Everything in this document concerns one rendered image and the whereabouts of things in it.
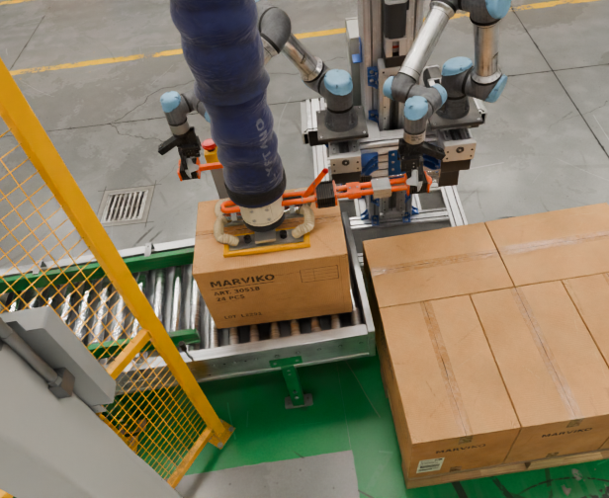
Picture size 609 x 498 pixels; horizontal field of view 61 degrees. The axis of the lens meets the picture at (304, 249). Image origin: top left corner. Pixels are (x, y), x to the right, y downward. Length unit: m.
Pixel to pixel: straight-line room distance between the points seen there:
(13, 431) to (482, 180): 3.21
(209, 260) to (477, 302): 1.15
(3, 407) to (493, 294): 1.93
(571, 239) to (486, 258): 0.41
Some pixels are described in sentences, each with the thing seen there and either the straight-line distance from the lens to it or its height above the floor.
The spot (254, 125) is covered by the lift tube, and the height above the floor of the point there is 1.49.
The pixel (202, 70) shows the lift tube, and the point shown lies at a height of 1.71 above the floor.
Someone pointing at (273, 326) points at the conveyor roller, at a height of 0.55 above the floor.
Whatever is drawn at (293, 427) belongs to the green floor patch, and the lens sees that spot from 2.66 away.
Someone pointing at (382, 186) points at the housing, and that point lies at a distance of 1.99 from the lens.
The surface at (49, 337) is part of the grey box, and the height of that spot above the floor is 1.74.
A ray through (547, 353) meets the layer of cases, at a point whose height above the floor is 0.54.
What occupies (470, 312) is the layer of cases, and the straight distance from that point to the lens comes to 2.31.
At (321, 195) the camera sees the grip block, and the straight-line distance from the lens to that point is 1.97.
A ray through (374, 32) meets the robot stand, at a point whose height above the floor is 1.37.
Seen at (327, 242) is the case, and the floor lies 0.95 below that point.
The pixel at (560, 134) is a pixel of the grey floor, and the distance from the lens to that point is 4.17.
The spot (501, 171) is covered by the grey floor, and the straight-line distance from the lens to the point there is 3.77.
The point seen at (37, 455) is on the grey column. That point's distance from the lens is 1.04.
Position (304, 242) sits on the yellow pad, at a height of 0.97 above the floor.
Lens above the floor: 2.45
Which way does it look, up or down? 49 degrees down
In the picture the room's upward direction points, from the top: 10 degrees counter-clockwise
